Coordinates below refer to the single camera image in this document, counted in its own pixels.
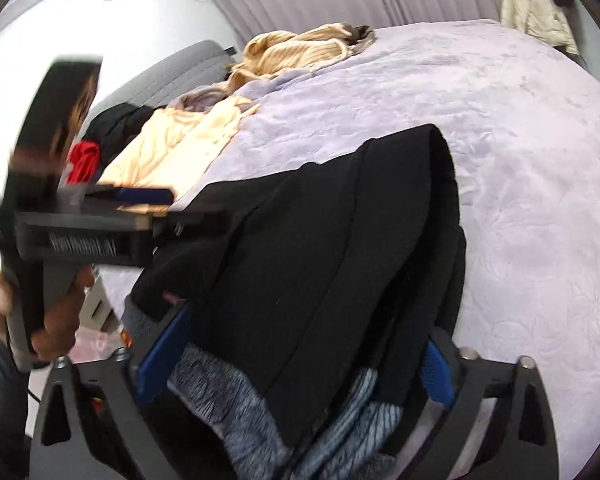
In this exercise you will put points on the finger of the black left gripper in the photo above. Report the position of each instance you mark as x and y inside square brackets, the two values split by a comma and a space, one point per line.
[210, 218]
[105, 196]

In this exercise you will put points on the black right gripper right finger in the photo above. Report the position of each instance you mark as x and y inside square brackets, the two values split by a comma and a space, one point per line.
[495, 423]

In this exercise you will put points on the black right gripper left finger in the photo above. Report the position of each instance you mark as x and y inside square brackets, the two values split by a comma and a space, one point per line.
[90, 422]

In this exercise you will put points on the black and grey patterned pants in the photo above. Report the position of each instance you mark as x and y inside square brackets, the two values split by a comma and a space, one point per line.
[311, 311]

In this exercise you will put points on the dark sleeve left forearm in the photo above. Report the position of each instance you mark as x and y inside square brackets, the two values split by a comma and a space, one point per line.
[14, 443]

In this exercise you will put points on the red garment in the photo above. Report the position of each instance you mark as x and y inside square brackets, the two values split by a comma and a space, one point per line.
[84, 162]

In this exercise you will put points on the black garment on headboard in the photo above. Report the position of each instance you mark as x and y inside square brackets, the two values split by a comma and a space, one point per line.
[113, 130]

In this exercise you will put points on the orange peach garment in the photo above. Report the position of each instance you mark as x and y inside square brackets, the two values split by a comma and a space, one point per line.
[176, 147]

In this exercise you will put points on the grey fleece garment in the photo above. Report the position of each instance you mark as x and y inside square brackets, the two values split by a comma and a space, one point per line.
[201, 99]

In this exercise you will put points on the grey padded headboard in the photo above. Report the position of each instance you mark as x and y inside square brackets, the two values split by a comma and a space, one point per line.
[200, 64]

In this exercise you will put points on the tan striped knit garment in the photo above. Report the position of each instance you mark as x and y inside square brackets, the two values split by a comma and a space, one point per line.
[272, 54]

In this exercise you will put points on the lavender plush bed blanket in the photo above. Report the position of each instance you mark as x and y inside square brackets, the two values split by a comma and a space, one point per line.
[523, 126]

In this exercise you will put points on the cream puffer jacket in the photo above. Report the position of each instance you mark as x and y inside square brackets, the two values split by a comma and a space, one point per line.
[543, 20]

